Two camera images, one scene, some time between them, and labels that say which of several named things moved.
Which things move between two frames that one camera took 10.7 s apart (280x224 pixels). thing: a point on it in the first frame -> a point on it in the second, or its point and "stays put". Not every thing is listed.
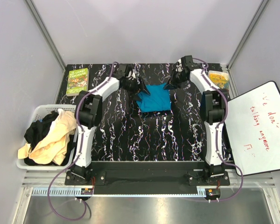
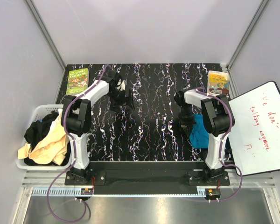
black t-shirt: x=35 y=132 stays put
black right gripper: x=171 y=84 -> x=187 y=129
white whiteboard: x=259 y=122 stays put
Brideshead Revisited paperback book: x=220 y=79 stays put
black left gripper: x=136 y=86 -> x=124 y=101
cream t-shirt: x=52 y=147 stays put
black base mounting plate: x=147 y=178 stays put
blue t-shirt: x=158 y=99 -> x=199 y=136
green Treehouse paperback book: x=77 y=80 stays put
